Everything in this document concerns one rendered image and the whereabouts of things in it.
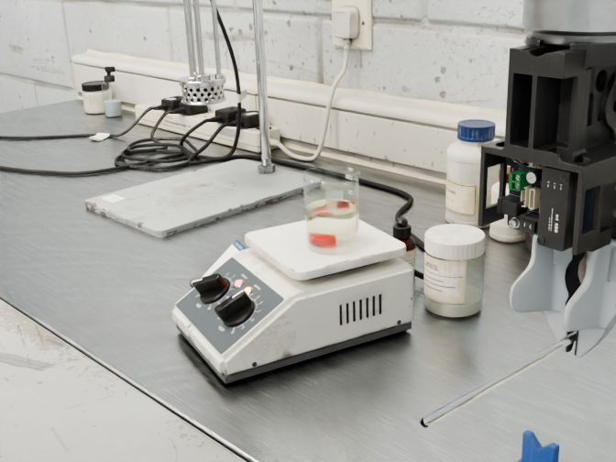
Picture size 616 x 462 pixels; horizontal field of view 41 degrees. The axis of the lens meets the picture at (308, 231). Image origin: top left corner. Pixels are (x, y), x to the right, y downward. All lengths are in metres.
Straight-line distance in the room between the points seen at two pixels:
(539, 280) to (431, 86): 0.75
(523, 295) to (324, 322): 0.24
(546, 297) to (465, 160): 0.48
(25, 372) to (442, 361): 0.38
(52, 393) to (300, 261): 0.24
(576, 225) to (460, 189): 0.58
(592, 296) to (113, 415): 0.39
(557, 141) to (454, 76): 0.76
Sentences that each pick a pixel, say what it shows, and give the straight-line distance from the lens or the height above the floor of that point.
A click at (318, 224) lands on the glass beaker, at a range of 0.74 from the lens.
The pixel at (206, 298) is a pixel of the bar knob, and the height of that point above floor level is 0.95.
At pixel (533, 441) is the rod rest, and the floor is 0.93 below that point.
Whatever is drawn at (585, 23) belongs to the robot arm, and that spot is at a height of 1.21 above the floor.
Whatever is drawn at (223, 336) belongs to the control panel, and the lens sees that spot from 0.72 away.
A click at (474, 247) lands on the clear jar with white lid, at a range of 0.80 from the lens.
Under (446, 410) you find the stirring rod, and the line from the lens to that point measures 0.49.
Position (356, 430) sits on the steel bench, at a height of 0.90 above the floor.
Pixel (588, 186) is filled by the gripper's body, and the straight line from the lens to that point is 0.48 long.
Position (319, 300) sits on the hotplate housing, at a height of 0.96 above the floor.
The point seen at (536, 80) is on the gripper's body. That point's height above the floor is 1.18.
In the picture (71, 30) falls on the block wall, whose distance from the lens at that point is 2.15.
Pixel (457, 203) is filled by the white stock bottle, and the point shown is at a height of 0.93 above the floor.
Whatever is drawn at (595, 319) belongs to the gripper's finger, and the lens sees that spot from 0.55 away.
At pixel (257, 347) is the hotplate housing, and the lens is 0.71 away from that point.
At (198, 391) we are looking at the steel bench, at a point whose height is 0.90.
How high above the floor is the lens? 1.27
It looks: 20 degrees down
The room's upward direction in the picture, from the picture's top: 2 degrees counter-clockwise
